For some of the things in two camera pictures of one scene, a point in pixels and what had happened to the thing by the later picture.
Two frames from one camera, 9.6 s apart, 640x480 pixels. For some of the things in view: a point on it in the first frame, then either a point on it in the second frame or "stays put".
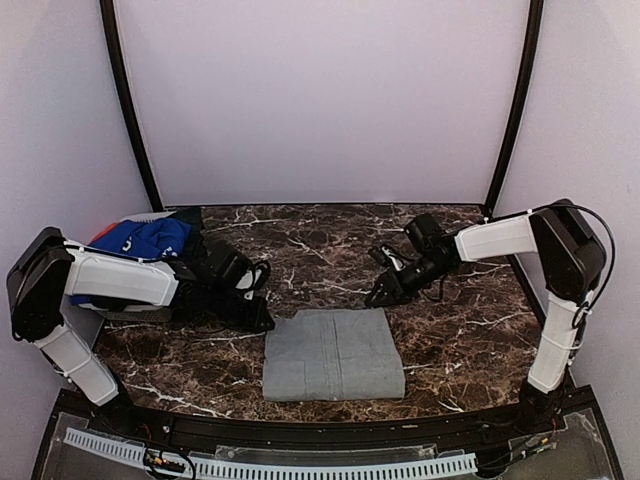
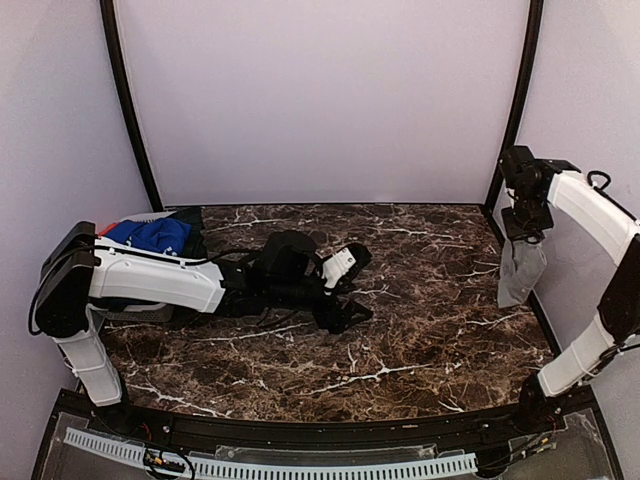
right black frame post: (528, 79) stays put
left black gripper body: (236, 317) → (325, 316)
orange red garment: (104, 232) stays put
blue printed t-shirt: (142, 239) stays put
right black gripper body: (409, 285) → (528, 219)
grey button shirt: (332, 355) → (522, 265)
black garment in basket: (197, 248) stays put
